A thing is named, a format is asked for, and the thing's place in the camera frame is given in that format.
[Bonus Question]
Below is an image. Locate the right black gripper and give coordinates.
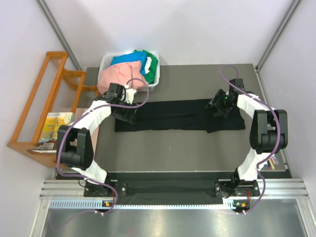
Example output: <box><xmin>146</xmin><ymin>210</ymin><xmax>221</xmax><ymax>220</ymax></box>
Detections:
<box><xmin>206</xmin><ymin>89</ymin><xmax>235</xmax><ymax>118</ymax></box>

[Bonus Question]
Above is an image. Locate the black t-shirt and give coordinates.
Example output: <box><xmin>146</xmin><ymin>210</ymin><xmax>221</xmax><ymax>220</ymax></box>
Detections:
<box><xmin>115</xmin><ymin>99</ymin><xmax>245</xmax><ymax>133</ymax></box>

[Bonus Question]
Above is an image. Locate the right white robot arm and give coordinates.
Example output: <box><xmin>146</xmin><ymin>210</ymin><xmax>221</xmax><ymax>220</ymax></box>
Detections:
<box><xmin>206</xmin><ymin>79</ymin><xmax>288</xmax><ymax>198</ymax></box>

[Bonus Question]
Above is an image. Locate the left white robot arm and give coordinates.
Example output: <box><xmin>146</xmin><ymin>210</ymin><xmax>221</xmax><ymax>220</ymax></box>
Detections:
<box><xmin>56</xmin><ymin>83</ymin><xmax>138</xmax><ymax>197</ymax></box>

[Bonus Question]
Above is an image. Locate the pink t-shirt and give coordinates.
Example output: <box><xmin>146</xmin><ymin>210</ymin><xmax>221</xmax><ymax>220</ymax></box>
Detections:
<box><xmin>97</xmin><ymin>61</ymin><xmax>148</xmax><ymax>94</ymax></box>

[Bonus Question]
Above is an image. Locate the green t-shirt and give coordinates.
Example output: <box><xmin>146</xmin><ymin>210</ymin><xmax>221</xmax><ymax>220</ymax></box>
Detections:
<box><xmin>134</xmin><ymin>50</ymin><xmax>158</xmax><ymax>84</ymax></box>

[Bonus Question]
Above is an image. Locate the white laundry basket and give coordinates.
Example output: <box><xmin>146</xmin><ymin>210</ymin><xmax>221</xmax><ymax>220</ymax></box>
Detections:
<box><xmin>98</xmin><ymin>51</ymin><xmax>160</xmax><ymax>91</ymax></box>

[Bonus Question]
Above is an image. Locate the blue t-shirt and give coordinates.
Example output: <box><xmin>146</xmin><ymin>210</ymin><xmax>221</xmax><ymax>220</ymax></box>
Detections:
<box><xmin>111</xmin><ymin>51</ymin><xmax>147</xmax><ymax>66</ymax></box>

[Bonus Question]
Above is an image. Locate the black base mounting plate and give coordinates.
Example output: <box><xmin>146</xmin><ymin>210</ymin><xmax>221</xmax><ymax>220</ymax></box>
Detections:
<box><xmin>83</xmin><ymin>171</ymin><xmax>262</xmax><ymax>205</ymax></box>

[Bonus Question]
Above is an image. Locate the pack of markers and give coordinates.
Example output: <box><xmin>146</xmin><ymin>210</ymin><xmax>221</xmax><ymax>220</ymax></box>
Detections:
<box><xmin>265</xmin><ymin>157</ymin><xmax>279</xmax><ymax>170</ymax></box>

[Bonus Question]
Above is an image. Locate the orange wooden rack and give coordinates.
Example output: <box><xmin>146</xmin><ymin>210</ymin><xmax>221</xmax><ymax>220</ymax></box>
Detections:
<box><xmin>7</xmin><ymin>51</ymin><xmax>98</xmax><ymax>168</ymax></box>

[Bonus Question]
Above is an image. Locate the yellow book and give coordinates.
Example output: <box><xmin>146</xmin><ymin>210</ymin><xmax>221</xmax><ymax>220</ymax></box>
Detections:
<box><xmin>32</xmin><ymin>112</ymin><xmax>75</xmax><ymax>154</ymax></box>

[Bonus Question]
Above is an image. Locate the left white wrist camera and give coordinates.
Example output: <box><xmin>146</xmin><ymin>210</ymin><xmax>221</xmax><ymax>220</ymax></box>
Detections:
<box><xmin>123</xmin><ymin>84</ymin><xmax>137</xmax><ymax>104</ymax></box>

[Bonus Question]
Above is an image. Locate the white slotted cable duct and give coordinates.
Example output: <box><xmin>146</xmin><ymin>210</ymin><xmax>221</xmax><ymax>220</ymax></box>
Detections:
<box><xmin>49</xmin><ymin>199</ymin><xmax>247</xmax><ymax>210</ymax></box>

